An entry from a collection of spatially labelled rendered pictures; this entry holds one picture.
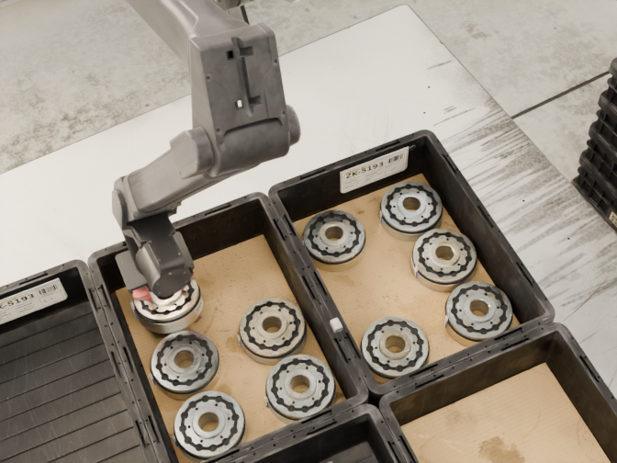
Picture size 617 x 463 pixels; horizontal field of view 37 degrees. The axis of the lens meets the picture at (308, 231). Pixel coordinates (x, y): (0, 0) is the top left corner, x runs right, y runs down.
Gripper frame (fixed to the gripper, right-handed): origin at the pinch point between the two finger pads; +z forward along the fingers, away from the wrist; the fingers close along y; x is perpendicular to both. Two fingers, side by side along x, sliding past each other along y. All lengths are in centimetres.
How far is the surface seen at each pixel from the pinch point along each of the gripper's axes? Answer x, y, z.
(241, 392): -18.1, 4.8, 5.9
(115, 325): -4.9, -8.7, -4.0
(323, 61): 51, 49, 20
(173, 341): -7.2, -1.6, 3.1
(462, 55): 96, 116, 92
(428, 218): -3.6, 44.2, 3.6
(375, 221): 1.3, 36.9, 6.6
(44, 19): 171, 0, 92
